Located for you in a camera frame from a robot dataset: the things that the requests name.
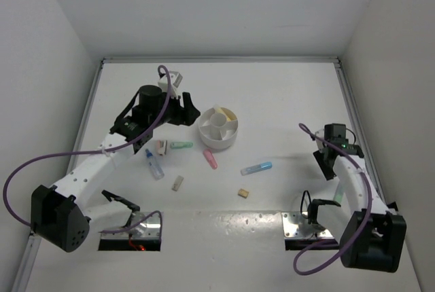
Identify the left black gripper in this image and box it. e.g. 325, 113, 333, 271
149, 88, 200, 128

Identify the green highlighter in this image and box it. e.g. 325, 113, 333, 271
333, 183, 345, 204
170, 141, 193, 149

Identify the yellow highlighter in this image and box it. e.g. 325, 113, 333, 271
213, 105, 237, 122

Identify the blue highlighter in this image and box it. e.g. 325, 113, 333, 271
241, 162, 273, 176

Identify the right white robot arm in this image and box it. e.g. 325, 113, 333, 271
297, 123, 407, 276

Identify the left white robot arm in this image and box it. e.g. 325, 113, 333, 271
30, 85, 201, 253

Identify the white round divided organizer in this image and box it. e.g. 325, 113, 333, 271
198, 107, 239, 150

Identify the pink highlighter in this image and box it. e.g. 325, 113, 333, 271
203, 149, 218, 170

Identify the clear blue-cap bottle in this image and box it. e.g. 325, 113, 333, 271
145, 149, 164, 180

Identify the beige eraser left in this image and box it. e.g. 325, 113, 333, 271
171, 176, 184, 191

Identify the tan eraser right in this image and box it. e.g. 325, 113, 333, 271
237, 189, 249, 199

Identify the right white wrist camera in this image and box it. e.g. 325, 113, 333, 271
315, 129, 326, 151

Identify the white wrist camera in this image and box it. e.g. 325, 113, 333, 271
315, 129, 326, 151
158, 71, 183, 99

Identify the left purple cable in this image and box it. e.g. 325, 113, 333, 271
2, 65, 171, 232

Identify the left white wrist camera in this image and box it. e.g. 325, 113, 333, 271
158, 71, 183, 99

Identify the aluminium frame rail back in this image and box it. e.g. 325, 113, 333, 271
101, 56, 340, 64

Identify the aluminium frame rail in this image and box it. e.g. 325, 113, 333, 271
334, 58, 385, 200
101, 56, 340, 64
13, 60, 104, 292

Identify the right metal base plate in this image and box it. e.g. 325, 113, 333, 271
281, 211, 334, 241

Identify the metal base plate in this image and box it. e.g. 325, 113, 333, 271
101, 211, 163, 239
281, 211, 334, 241

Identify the aluminium frame rail right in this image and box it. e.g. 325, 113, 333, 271
334, 58, 385, 200

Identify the aluminium frame rail left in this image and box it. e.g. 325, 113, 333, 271
13, 60, 104, 292

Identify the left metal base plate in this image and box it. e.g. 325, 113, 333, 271
101, 211, 163, 239

